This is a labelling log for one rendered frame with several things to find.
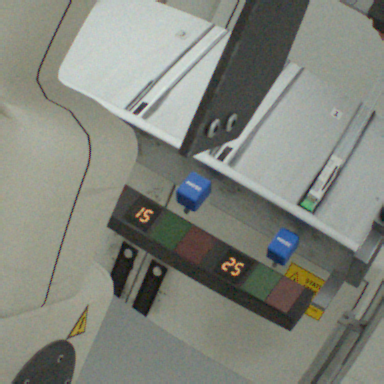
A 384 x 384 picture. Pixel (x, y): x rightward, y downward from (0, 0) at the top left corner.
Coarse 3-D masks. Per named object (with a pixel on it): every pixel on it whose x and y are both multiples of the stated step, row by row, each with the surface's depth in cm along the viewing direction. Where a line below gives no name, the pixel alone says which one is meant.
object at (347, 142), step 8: (376, 80) 103; (376, 88) 103; (368, 96) 102; (376, 96) 102; (368, 104) 101; (360, 112) 100; (368, 112) 100; (360, 120) 100; (352, 128) 99; (360, 128) 99; (344, 136) 98; (352, 136) 98; (344, 144) 98; (352, 144) 98; (336, 152) 97; (344, 152) 97; (304, 200) 94; (312, 200) 94; (312, 208) 93
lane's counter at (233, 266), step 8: (224, 256) 93; (232, 256) 93; (240, 256) 93; (224, 264) 92; (232, 264) 92; (240, 264) 92; (248, 264) 92; (216, 272) 92; (224, 272) 92; (232, 272) 92; (240, 272) 92; (232, 280) 91
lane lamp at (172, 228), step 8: (168, 216) 95; (176, 216) 95; (160, 224) 95; (168, 224) 95; (176, 224) 95; (184, 224) 95; (192, 224) 95; (152, 232) 94; (160, 232) 94; (168, 232) 94; (176, 232) 94; (184, 232) 94; (160, 240) 94; (168, 240) 94; (176, 240) 94; (168, 248) 93
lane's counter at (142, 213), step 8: (136, 200) 96; (144, 200) 96; (136, 208) 96; (144, 208) 96; (152, 208) 96; (160, 208) 96; (128, 216) 95; (136, 216) 95; (144, 216) 95; (152, 216) 95; (136, 224) 95; (144, 224) 95
